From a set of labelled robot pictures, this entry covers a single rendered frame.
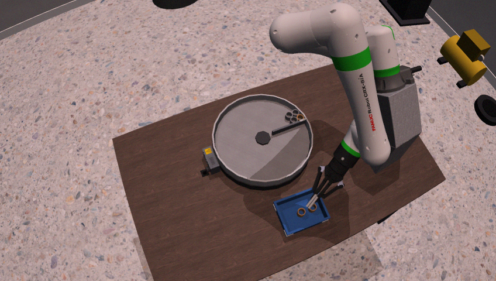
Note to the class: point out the blue rectangular tray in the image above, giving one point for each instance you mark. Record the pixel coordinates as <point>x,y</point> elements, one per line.
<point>286,209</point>

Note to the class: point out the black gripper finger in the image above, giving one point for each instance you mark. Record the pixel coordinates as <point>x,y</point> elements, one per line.
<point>340,185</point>
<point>318,177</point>

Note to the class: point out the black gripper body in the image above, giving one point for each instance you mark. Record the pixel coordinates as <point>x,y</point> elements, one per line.
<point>340,170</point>

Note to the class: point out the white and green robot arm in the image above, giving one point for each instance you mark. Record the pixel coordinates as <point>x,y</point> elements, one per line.
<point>338,28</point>

